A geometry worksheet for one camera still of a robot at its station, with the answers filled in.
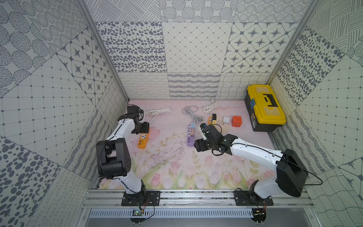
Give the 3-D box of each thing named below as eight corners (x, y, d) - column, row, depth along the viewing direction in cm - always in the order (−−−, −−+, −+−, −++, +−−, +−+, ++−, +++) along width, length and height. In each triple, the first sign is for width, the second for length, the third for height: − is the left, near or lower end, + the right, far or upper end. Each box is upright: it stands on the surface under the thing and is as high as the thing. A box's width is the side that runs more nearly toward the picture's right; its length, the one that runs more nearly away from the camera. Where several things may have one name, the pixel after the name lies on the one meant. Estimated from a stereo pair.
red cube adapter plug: (231, 126, 105) (233, 122, 101) (231, 118, 110) (233, 115, 106) (240, 128, 104) (242, 124, 100) (239, 120, 109) (241, 116, 105)
